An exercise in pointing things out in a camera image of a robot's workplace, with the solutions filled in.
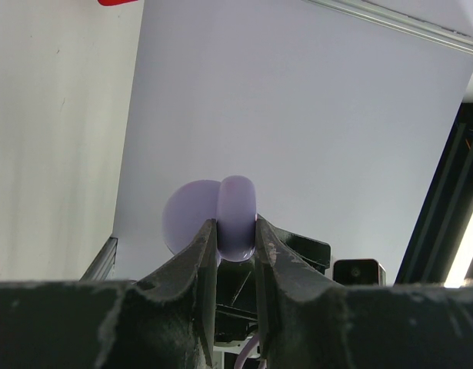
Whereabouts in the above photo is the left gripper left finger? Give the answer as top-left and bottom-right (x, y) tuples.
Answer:
(0, 220), (217, 368)

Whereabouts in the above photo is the left aluminium frame post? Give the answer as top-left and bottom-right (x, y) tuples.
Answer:
(80, 237), (118, 281)

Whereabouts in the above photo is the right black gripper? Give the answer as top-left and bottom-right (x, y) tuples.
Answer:
(215, 227), (331, 342)

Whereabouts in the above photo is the purple earbud charging case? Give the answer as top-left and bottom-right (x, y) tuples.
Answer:
(162, 175), (257, 262)

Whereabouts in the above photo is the red cloth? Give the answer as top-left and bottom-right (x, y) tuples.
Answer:
(98, 0), (137, 7)

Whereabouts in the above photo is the right aluminium frame post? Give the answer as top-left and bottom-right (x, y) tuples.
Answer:
(309, 0), (473, 55)

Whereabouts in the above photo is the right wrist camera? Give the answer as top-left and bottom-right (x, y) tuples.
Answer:
(332, 258), (387, 286)

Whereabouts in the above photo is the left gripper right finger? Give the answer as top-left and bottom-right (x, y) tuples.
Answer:
(255, 218), (473, 368)

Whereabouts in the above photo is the aluminium frame post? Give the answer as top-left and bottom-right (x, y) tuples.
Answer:
(80, 237), (118, 281)
(309, 0), (473, 55)

